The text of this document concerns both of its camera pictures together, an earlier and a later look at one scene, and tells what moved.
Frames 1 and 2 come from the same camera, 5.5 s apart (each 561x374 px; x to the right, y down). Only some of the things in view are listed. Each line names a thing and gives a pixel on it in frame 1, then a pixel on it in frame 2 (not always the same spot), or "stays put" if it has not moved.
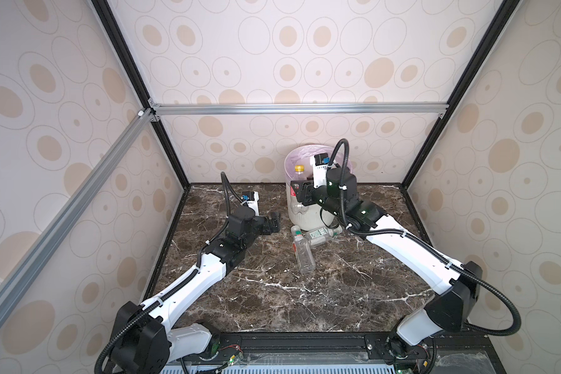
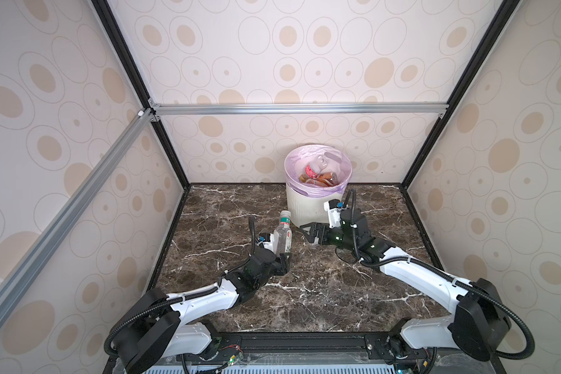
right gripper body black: (322, 195) -> (338, 240)
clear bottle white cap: (303, 250) -> (283, 234)
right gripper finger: (305, 186) -> (315, 227)
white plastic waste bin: (307, 217) stays put
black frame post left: (118, 44) stays put
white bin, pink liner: (298, 165) stays put
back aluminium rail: (302, 107) stays put
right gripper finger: (306, 198) -> (322, 235)
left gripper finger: (273, 217) -> (286, 258)
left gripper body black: (248, 239) -> (275, 268)
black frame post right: (474, 66) stays put
